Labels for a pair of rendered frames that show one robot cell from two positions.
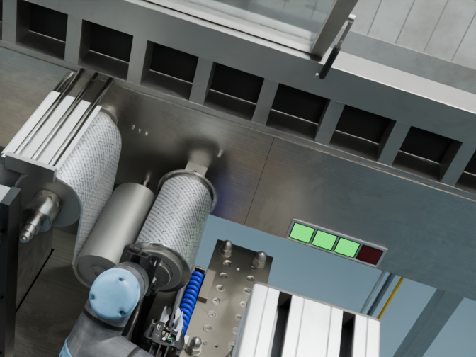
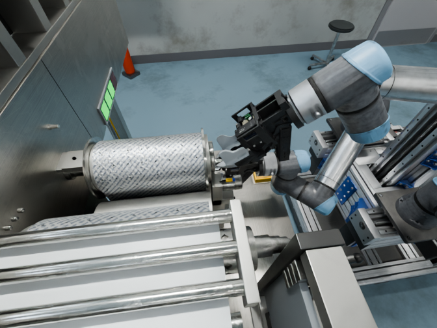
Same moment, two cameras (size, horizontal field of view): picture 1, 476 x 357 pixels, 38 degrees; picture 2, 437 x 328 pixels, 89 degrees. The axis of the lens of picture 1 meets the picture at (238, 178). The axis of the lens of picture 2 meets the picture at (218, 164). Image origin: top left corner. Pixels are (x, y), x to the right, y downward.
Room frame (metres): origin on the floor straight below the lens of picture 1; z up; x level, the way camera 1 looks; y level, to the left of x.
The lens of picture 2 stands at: (1.00, 0.45, 1.68)
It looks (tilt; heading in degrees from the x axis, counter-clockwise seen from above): 53 degrees down; 262
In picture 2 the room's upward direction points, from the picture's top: straight up
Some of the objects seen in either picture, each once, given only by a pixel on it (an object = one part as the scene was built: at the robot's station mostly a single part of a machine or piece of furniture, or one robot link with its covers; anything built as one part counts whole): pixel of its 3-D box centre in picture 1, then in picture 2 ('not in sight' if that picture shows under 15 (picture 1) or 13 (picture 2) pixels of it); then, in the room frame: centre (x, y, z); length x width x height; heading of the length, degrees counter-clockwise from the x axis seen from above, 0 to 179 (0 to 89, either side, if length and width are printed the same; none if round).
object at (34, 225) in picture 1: (29, 230); (272, 245); (0.91, 0.36, 1.34); 0.06 x 0.03 x 0.03; 179
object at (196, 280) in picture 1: (188, 302); not in sight; (1.11, 0.02, 1.03); 0.21 x 0.04 x 0.03; 179
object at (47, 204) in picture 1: (42, 210); (233, 249); (0.97, 0.36, 1.34); 0.06 x 0.06 x 0.06; 89
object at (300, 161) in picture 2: not in sight; (289, 163); (0.72, 0.05, 1.11); 0.11 x 0.08 x 0.09; 179
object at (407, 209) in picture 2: not in sight; (424, 206); (0.14, 0.17, 0.87); 0.15 x 0.15 x 0.10
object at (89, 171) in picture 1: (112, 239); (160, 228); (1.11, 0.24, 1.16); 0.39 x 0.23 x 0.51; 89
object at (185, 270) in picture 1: (156, 267); (204, 157); (0.99, 0.11, 1.25); 0.15 x 0.01 x 0.15; 89
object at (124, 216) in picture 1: (118, 236); (159, 220); (1.11, 0.23, 1.18); 0.26 x 0.12 x 0.12; 179
